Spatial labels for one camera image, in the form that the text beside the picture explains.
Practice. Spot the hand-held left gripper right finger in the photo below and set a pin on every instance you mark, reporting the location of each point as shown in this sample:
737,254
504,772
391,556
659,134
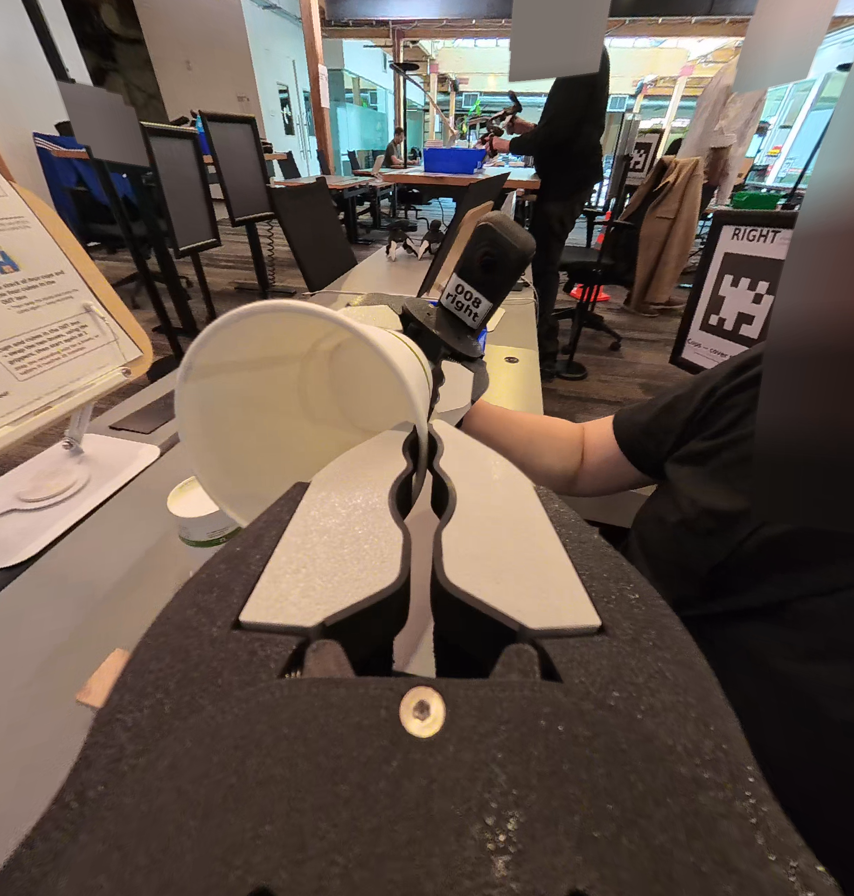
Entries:
511,560

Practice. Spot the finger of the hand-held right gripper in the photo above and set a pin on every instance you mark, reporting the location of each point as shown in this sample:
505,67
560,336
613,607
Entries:
455,388

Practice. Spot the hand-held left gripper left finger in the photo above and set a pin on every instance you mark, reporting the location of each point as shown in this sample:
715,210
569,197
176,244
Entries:
336,560

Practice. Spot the wooden cube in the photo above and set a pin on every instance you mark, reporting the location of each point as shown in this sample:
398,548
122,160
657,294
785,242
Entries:
101,682

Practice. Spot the person's right forearm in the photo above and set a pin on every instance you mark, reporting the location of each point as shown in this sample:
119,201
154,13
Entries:
574,448

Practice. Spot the small black white device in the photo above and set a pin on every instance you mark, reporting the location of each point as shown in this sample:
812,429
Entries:
432,238
401,245

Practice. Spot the long wooden table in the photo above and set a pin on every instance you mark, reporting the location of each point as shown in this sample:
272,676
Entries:
455,178

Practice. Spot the black office chair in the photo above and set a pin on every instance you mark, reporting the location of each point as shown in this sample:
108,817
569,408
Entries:
595,262
311,238

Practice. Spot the blue plastic bin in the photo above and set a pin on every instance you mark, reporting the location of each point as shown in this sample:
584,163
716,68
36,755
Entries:
455,159

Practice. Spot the brown hanging coat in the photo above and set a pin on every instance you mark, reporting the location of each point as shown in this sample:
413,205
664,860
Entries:
668,224

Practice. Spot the small marker sign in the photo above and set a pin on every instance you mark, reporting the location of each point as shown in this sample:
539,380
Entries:
643,157

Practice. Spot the dark inset table panel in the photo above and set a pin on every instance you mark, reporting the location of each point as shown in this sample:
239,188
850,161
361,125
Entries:
143,414

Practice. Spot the framed marker sign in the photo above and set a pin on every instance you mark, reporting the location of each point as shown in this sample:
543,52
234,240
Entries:
741,294

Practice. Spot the green plastic bin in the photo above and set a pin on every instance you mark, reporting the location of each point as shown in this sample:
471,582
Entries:
755,201

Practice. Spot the black monitor on stand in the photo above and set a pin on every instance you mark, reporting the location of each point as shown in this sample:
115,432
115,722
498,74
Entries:
182,189
234,164

